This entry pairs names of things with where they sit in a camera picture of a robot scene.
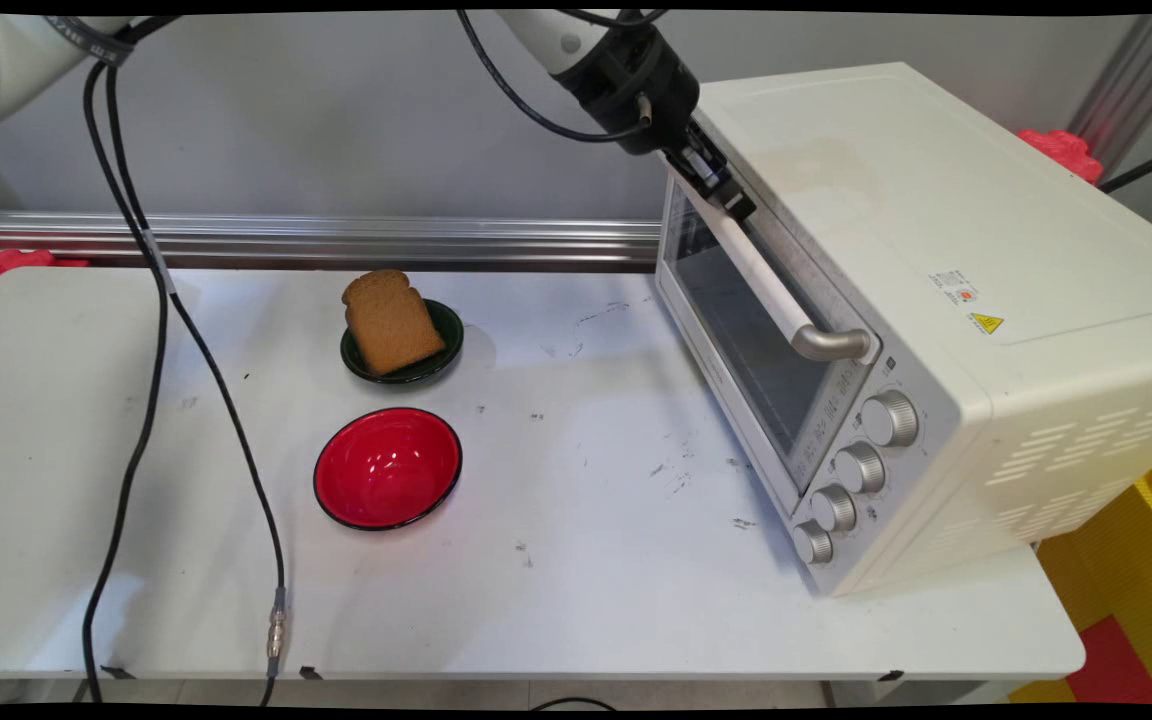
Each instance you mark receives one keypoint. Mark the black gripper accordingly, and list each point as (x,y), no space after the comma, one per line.
(636,85)

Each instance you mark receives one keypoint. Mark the glass oven door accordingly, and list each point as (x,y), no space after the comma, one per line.
(746,350)

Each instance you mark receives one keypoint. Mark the cream white toaster oven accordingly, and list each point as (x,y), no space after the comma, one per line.
(936,300)

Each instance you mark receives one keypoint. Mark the white oven label sticker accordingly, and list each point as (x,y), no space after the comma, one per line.
(955,287)

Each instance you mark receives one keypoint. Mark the silver oven knob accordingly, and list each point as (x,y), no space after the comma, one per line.
(860,467)
(892,418)
(835,507)
(814,542)

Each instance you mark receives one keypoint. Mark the yellow warning sticker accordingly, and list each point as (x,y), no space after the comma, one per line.
(987,324)

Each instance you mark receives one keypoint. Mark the dark green bowl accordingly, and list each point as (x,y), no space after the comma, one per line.
(436,362)

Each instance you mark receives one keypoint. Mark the brown toast slice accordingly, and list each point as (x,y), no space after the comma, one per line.
(391,325)

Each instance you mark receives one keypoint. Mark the red bowl black rim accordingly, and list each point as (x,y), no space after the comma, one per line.
(388,467)

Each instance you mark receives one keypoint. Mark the yellow bin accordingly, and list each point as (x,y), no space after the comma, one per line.
(1126,560)

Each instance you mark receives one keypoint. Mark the red floor block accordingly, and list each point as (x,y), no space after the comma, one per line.
(1116,665)

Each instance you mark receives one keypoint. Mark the horizontal aluminium rail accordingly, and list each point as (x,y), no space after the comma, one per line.
(386,240)

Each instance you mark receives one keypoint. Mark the red printed bracket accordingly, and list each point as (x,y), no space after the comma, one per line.
(6,265)
(1061,152)

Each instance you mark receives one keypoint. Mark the upright aluminium post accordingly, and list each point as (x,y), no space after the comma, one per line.
(1131,90)

